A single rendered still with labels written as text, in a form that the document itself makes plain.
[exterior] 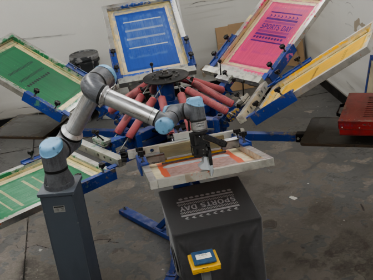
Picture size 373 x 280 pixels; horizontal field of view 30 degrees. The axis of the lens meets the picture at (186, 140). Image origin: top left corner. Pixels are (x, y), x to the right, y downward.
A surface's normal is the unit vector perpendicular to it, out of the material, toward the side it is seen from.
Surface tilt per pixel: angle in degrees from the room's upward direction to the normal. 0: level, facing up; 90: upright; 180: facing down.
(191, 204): 0
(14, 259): 0
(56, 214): 90
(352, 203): 0
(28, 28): 90
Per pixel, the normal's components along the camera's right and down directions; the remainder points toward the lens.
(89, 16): 0.18, 0.36
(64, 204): -0.08, 0.40
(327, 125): -0.13, -0.91
